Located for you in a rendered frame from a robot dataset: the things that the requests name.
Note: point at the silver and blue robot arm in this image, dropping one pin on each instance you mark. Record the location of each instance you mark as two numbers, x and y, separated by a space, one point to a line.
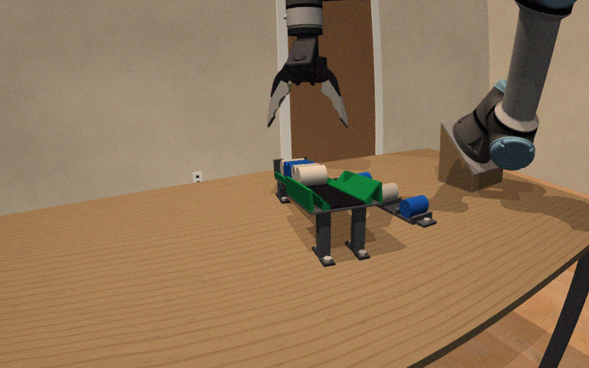
508 136

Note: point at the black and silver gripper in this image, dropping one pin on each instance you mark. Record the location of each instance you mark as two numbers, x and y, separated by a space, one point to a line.
330 88

